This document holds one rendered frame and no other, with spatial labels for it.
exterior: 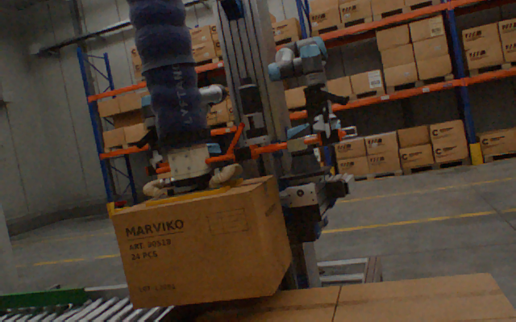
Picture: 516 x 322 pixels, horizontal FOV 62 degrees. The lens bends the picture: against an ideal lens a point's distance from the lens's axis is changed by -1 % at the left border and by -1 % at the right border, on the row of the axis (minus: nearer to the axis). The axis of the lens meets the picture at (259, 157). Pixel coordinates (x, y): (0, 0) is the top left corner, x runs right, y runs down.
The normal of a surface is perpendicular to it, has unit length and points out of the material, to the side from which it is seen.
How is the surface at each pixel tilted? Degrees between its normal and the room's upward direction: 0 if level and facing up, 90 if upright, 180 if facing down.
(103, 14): 90
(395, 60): 91
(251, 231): 90
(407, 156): 90
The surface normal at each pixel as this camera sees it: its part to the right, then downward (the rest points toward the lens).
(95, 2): -0.31, 0.11
